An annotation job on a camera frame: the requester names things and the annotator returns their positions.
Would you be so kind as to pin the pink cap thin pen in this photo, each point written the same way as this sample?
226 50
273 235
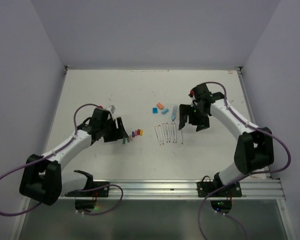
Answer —
164 132

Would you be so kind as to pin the grey cap thin pen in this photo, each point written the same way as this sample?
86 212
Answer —
175 133

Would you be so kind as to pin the purple cap thin pen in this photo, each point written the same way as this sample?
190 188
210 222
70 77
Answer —
167 129

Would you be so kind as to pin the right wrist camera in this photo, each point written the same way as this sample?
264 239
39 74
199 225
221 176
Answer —
191 95

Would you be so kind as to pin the light blue highlighter cap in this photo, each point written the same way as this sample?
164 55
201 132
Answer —
154 110

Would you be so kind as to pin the orange highlighter cap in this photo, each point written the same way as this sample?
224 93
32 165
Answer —
160 106

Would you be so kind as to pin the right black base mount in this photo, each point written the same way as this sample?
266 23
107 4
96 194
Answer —
218 188

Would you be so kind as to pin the dark red cap thin pen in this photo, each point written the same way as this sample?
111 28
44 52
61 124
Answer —
161 135

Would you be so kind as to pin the orange cap thin pen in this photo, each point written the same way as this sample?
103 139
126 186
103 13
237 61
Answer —
172 133

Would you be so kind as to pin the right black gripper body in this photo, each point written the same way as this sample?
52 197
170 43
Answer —
197 115

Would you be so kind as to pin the light blue highlighter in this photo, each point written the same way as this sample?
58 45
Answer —
174 112

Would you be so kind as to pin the aluminium front rail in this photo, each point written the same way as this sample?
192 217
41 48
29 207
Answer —
251 189

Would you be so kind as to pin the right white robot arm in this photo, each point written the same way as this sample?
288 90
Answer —
254 148

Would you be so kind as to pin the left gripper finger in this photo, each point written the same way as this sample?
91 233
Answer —
120 130
110 139

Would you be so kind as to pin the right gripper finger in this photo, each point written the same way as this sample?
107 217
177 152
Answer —
203 124
183 115

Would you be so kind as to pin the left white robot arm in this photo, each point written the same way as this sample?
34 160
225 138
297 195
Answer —
42 178

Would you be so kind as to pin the yellow cap thin pen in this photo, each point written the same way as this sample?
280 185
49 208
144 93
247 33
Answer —
157 135

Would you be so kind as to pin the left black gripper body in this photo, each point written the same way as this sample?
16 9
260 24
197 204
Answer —
109 128

